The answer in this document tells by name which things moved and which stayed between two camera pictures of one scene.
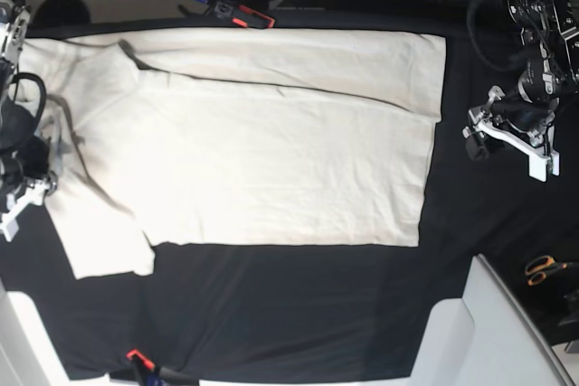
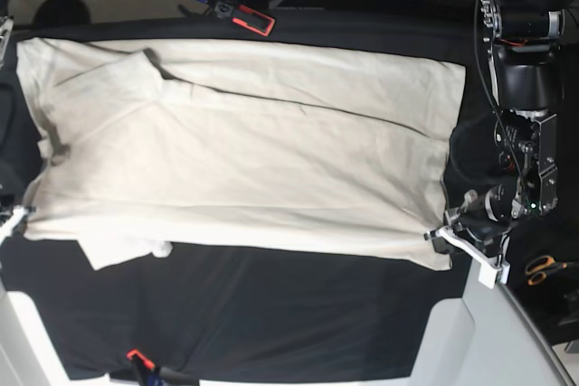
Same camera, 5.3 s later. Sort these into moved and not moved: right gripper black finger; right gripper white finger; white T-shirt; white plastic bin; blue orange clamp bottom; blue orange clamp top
Moved: right gripper white finger; right gripper black finger; white T-shirt
Not moved: white plastic bin; blue orange clamp bottom; blue orange clamp top
